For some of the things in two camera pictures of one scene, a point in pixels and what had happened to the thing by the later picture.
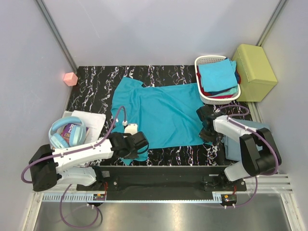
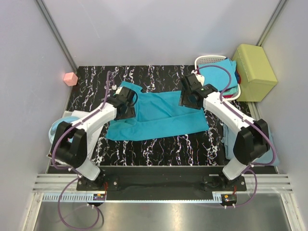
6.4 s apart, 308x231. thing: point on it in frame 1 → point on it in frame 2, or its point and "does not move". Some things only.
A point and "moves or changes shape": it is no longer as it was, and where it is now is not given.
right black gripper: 205,138 → 183,101
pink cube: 70,79 does not move
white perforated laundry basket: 205,59 does not move
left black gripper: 141,141 → 128,110
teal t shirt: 167,114 moves or changes shape
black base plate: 162,178 does not move
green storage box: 257,77 does not move
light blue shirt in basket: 217,75 does not move
